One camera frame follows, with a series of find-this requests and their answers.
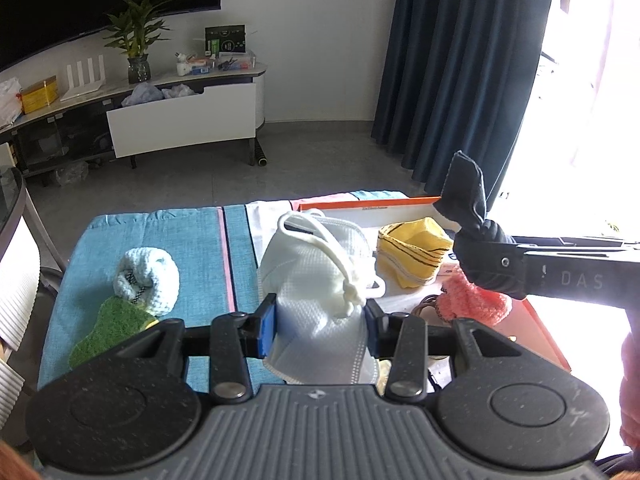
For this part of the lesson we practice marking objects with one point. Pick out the potted plant in vase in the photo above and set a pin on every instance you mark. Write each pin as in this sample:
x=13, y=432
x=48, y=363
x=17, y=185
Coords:
x=133, y=31

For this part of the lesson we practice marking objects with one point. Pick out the person's right hand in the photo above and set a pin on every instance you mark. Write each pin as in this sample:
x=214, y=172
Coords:
x=630, y=394

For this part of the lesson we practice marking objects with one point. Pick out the blue towel mat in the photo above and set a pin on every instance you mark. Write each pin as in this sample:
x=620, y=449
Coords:
x=210, y=245

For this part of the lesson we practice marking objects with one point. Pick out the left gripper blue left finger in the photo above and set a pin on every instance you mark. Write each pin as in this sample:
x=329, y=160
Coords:
x=266, y=325

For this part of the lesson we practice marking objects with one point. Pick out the dark blue curtain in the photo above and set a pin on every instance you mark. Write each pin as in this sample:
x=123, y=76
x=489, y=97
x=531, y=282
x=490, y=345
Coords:
x=457, y=76

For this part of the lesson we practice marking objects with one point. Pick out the orange white cardboard box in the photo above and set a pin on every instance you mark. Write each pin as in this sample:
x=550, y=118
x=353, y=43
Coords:
x=371, y=211

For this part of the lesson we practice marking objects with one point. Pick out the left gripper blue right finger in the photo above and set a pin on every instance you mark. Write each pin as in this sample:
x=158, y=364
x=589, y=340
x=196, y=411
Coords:
x=376, y=328

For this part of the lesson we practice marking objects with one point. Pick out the white TV cabinet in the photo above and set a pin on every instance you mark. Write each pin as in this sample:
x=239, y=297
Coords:
x=227, y=105

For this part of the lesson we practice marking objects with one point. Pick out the yellow box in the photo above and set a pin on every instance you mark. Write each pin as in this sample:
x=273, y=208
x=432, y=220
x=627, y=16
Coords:
x=41, y=94

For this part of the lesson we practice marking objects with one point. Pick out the person's left hand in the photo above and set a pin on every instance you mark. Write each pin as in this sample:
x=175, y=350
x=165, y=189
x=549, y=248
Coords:
x=13, y=467

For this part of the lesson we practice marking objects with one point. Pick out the green yellow sponge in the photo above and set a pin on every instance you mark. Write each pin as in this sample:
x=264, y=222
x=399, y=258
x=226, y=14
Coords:
x=117, y=321

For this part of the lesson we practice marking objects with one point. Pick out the pink fluffy sock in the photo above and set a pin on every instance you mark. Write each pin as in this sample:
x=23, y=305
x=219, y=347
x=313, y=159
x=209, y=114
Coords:
x=459, y=298

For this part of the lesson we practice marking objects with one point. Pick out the green black picture box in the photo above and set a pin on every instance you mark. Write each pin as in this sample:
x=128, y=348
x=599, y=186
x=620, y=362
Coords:
x=224, y=39

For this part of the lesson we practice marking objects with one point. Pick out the yellow striped cloth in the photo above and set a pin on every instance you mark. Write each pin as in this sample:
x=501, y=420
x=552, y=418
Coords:
x=412, y=252

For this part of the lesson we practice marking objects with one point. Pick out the white plastic bag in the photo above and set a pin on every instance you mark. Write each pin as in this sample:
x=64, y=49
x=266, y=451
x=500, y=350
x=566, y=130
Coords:
x=10, y=101

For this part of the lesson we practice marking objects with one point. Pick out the dark navy sock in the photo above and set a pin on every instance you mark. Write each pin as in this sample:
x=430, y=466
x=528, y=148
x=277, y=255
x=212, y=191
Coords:
x=463, y=200

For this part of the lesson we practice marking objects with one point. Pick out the light blue knitted item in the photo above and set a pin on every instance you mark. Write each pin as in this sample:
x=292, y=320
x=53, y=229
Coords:
x=148, y=278

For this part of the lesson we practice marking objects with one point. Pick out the white face mask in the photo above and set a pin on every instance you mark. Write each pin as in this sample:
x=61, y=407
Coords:
x=322, y=272

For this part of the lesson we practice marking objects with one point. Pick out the white router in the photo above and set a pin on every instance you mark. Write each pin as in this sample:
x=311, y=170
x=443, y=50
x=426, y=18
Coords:
x=84, y=78

